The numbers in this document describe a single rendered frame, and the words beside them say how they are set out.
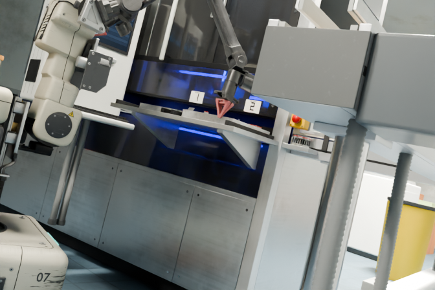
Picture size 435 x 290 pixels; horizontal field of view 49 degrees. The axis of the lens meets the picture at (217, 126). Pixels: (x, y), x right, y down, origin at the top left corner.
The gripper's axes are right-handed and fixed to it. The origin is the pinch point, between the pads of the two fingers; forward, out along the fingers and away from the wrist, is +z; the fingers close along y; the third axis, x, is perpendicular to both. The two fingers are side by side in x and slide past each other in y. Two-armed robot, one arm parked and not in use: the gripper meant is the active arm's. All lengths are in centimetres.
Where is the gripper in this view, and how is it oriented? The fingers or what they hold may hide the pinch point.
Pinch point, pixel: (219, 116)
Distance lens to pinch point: 197.8
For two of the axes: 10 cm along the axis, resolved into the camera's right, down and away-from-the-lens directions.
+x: -7.8, -1.6, 6.1
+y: 5.4, 3.4, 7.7
